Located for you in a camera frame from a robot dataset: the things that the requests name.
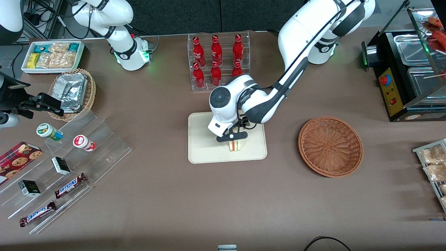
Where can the small grey white object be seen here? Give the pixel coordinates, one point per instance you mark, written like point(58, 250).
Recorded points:
point(227, 248)

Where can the black food warmer yellow panel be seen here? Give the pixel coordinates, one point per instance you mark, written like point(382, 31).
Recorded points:
point(390, 87)

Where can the green lid white cup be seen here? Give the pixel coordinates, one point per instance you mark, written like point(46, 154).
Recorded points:
point(47, 130)

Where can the red sausage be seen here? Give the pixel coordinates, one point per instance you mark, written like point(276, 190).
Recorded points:
point(437, 22)
point(439, 38)

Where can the clear bag of snacks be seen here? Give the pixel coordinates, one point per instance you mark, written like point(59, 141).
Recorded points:
point(443, 188)
point(443, 202)
point(432, 155)
point(435, 172)

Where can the cream plastic tray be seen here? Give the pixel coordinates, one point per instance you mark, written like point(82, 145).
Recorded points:
point(205, 146)

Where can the Snickers chocolate bar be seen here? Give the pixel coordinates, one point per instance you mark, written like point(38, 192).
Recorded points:
point(70, 185)
point(37, 213)

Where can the steel warmer pan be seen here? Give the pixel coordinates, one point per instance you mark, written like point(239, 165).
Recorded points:
point(411, 48)
point(425, 85)

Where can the clear rice cracker packet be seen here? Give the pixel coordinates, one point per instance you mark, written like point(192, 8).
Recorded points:
point(66, 59)
point(45, 61)
point(59, 47)

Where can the silver foil packet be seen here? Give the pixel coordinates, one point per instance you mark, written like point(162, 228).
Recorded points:
point(71, 91)

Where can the red cola bottle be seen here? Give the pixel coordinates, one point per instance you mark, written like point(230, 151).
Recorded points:
point(198, 77)
point(198, 52)
point(216, 50)
point(216, 75)
point(238, 48)
point(237, 70)

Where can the yellow snack packet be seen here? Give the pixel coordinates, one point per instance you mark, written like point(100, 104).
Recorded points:
point(33, 60)

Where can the small deep wicker basket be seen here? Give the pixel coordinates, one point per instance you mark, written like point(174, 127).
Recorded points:
point(90, 94)

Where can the small black box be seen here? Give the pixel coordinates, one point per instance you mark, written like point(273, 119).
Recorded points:
point(29, 188)
point(61, 165)

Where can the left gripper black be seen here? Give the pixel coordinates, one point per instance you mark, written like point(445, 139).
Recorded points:
point(245, 122)

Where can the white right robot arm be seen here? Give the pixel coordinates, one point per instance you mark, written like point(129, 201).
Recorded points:
point(122, 48)

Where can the red tartan cookie box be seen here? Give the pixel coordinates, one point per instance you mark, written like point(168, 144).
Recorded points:
point(19, 158)

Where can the clear acrylic bottle rack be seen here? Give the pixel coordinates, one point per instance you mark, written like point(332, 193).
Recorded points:
point(226, 85)

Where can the white snack container box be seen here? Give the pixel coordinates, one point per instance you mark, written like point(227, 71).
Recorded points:
point(81, 55)

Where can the round brown wicker basket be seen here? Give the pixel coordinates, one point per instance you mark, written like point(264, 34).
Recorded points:
point(331, 146)

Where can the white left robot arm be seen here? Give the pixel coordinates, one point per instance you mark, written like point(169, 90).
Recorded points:
point(303, 31)

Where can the teal snack packet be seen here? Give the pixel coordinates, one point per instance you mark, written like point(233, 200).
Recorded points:
point(41, 48)
point(74, 46)

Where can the layered sandwich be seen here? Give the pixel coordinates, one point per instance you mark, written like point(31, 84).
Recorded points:
point(235, 147)

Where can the red lid white cup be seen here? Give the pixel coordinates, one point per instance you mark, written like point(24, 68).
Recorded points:
point(82, 142)

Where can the clear acrylic stepped display stand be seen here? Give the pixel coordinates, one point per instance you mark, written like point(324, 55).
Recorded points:
point(104, 139)

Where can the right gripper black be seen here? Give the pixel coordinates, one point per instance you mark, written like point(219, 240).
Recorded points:
point(11, 97)

